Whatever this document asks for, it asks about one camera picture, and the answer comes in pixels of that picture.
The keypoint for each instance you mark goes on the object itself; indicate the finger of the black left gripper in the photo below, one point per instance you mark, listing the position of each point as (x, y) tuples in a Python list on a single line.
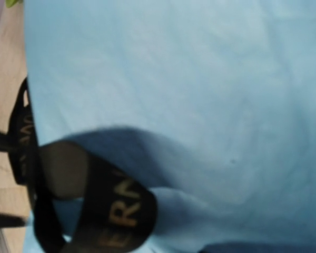
[(11, 221), (8, 142)]

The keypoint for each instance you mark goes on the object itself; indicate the black printed ribbon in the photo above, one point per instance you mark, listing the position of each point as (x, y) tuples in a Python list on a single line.
[(117, 213)]

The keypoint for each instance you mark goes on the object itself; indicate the yellow fake flower stem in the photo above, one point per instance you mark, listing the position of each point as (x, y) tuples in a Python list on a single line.
[(11, 3)]

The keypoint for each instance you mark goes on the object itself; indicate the blue wrapping paper sheet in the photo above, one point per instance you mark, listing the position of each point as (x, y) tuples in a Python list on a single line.
[(210, 105)]

